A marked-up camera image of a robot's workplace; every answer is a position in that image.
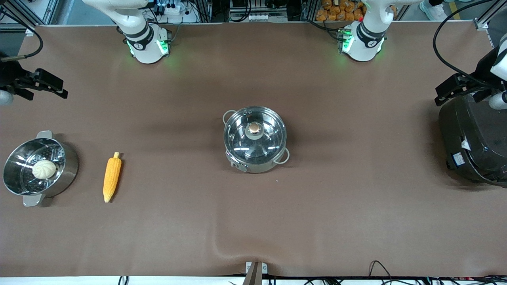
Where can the brown table cover mat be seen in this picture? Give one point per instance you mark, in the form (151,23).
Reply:
(253,221)

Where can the yellow corn cob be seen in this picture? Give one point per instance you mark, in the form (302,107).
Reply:
(112,178)

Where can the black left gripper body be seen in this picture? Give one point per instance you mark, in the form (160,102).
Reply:
(483,70)

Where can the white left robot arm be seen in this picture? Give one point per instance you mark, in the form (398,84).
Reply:
(366,37)

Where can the glass lid with gold knob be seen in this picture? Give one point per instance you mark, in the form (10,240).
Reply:
(254,134)

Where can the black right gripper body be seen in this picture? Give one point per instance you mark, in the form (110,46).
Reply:
(8,75)

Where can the black round appliance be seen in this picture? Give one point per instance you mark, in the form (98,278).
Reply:
(471,138)

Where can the white steamed bun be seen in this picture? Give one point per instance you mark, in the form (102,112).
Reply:
(44,169)

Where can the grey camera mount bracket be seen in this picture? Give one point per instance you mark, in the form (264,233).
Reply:
(256,271)

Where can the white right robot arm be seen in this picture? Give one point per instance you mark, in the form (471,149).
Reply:
(138,29)

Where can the stainless steel steamer pot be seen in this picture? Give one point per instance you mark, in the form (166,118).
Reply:
(65,166)

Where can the pile of orange bread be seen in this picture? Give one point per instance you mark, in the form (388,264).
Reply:
(340,10)

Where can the white power strip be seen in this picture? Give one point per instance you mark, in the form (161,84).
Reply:
(168,8)

